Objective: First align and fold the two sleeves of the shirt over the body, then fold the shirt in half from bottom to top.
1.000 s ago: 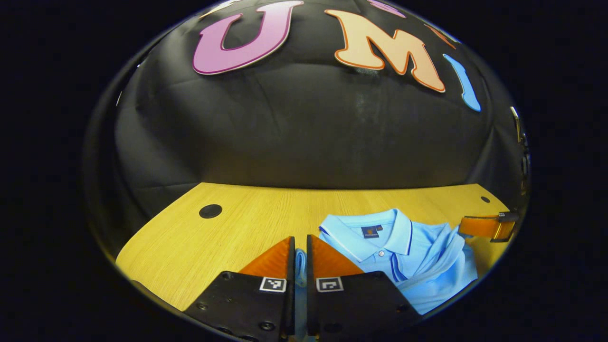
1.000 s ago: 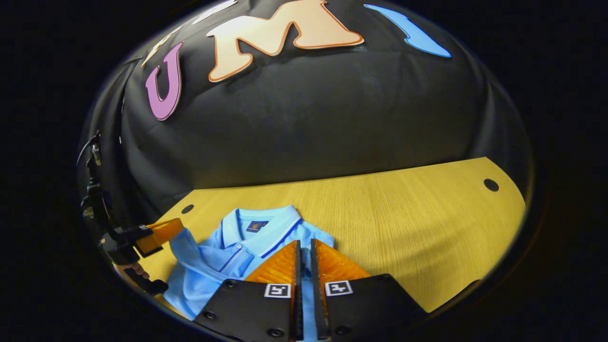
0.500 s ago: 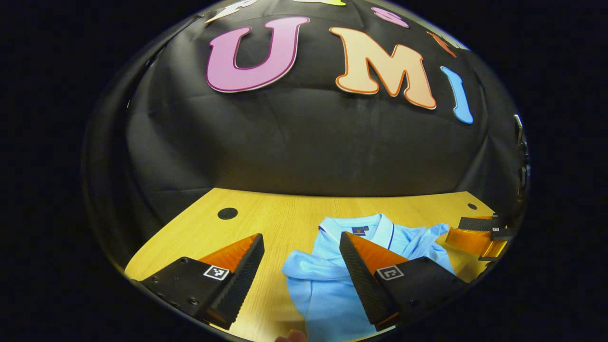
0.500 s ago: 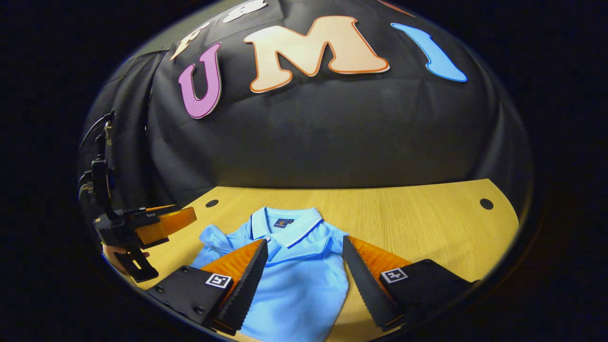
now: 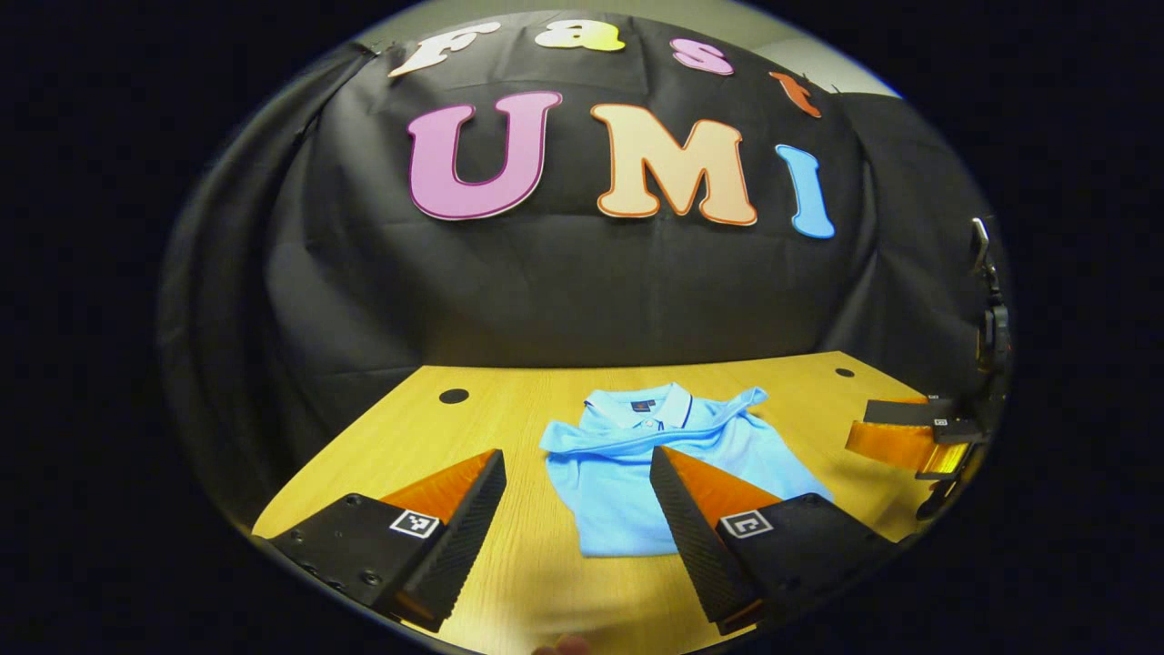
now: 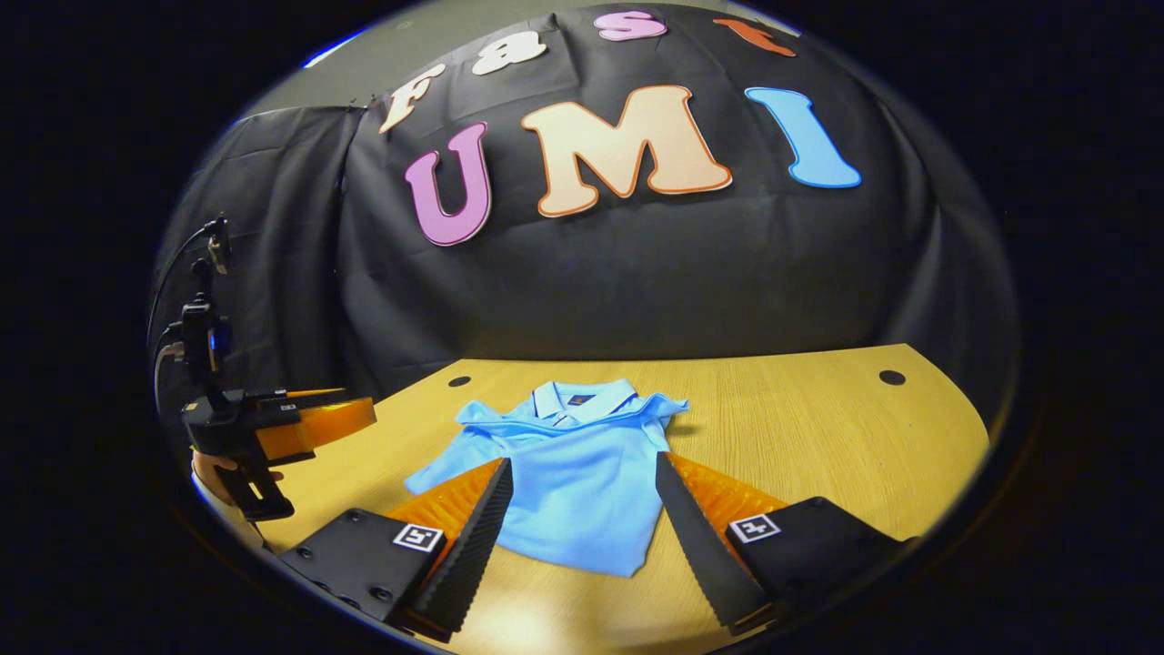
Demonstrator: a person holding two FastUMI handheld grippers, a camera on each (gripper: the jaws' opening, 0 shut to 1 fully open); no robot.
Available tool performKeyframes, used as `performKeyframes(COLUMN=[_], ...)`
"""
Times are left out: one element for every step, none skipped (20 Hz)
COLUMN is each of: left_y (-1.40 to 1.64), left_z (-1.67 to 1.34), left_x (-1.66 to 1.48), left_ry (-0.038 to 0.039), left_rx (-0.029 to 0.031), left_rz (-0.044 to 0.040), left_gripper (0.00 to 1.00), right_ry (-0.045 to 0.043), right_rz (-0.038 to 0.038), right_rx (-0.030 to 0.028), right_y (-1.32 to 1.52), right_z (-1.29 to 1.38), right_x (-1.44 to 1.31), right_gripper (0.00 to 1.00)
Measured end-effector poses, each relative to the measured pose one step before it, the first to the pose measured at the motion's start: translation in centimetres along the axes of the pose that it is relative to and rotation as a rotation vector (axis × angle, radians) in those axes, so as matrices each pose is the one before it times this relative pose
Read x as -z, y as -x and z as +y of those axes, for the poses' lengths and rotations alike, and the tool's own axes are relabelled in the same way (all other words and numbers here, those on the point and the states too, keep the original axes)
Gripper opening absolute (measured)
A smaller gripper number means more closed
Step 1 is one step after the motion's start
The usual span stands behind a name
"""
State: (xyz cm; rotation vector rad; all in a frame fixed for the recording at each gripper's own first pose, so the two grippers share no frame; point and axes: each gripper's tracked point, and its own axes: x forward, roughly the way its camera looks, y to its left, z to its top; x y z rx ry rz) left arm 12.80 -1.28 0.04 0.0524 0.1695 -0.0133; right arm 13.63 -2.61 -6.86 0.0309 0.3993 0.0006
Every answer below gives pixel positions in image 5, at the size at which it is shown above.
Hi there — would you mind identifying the light blue T-shirt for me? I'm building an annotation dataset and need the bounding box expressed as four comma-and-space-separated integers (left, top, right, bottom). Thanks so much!
539, 382, 834, 558

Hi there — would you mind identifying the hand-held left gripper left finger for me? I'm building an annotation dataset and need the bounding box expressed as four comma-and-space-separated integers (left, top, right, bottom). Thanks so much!
255, 448, 507, 633

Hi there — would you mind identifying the black backdrop cloth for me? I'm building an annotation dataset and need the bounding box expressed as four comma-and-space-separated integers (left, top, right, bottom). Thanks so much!
156, 11, 1010, 538

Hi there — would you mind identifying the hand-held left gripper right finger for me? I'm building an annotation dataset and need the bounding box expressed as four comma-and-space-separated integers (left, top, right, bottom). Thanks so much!
648, 446, 897, 636

